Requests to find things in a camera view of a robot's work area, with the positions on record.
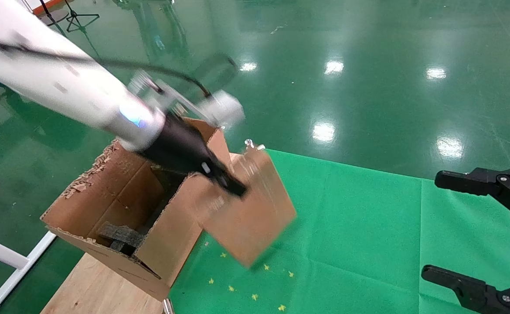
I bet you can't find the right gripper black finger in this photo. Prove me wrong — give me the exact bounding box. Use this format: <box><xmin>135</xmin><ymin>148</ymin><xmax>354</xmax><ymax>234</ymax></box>
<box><xmin>435</xmin><ymin>166</ymin><xmax>510</xmax><ymax>227</ymax></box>
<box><xmin>421</xmin><ymin>264</ymin><xmax>510</xmax><ymax>314</ymax></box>

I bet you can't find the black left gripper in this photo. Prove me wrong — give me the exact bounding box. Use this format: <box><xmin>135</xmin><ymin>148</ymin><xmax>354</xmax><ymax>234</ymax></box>
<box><xmin>138</xmin><ymin>114</ymin><xmax>248</xmax><ymax>198</ymax></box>

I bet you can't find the small brown cardboard box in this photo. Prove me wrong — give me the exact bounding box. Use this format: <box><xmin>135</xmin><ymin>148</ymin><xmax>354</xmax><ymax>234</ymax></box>
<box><xmin>181</xmin><ymin>148</ymin><xmax>298</xmax><ymax>268</ymax></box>

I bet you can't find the large open cardboard carton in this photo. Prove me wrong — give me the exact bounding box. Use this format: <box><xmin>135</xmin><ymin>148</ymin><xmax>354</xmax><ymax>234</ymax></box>
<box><xmin>41</xmin><ymin>117</ymin><xmax>234</xmax><ymax>302</ymax></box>

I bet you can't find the black foam padding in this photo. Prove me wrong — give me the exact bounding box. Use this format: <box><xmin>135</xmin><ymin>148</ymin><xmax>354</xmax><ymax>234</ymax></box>
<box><xmin>98</xmin><ymin>222</ymin><xmax>146</xmax><ymax>256</ymax></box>

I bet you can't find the green table cloth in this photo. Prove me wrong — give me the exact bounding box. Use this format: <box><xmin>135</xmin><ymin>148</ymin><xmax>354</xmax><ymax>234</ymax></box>
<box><xmin>168</xmin><ymin>150</ymin><xmax>510</xmax><ymax>314</ymax></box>

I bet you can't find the black tripod stand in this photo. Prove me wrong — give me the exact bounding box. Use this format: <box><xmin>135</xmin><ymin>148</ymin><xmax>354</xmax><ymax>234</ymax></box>
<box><xmin>63</xmin><ymin>0</ymin><xmax>100</xmax><ymax>33</ymax></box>

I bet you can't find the black round base stand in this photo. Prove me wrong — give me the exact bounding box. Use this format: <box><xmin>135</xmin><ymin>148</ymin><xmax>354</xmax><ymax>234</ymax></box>
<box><xmin>38</xmin><ymin>0</ymin><xmax>69</xmax><ymax>27</ymax></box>

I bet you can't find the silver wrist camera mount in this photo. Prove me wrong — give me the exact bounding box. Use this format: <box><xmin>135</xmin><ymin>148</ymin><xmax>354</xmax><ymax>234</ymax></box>
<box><xmin>129</xmin><ymin>72</ymin><xmax>245</xmax><ymax>129</ymax></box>

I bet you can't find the white metal table frame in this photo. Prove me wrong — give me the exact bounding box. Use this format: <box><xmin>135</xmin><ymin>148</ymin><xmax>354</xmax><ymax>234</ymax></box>
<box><xmin>0</xmin><ymin>231</ymin><xmax>57</xmax><ymax>314</ymax></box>

